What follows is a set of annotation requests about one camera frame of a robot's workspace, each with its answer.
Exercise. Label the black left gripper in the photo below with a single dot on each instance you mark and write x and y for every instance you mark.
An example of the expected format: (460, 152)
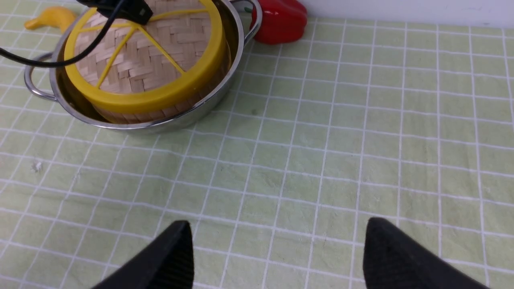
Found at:
(137, 11)

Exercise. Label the woven bamboo steamer lid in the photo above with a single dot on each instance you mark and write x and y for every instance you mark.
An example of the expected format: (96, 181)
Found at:
(173, 22)

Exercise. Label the green checkered tablecloth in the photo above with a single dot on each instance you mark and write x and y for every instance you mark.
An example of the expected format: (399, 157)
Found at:
(410, 122)

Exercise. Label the bamboo steamer basket yellow rim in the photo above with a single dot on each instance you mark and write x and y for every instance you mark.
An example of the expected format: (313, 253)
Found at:
(151, 83)

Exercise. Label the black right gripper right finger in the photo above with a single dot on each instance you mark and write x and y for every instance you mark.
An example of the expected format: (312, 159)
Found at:
(394, 260)

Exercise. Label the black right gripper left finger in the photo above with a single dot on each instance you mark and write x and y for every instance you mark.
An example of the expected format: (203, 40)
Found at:
(166, 263)

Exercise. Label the red toy bell pepper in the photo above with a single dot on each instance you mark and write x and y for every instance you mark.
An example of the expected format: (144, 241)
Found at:
(284, 21)

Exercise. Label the yellow toy banana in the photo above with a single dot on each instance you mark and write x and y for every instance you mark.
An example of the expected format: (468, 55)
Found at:
(55, 16)

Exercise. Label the stainless steel pot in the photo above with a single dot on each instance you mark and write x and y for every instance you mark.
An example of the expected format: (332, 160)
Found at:
(73, 101)

